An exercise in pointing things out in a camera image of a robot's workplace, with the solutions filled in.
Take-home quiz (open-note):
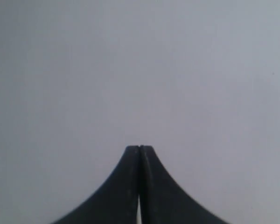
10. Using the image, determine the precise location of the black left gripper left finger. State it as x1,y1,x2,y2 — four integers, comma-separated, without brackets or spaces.
55,146,140,224

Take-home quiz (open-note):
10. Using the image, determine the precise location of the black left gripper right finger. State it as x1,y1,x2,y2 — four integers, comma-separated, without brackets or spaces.
139,146,227,224

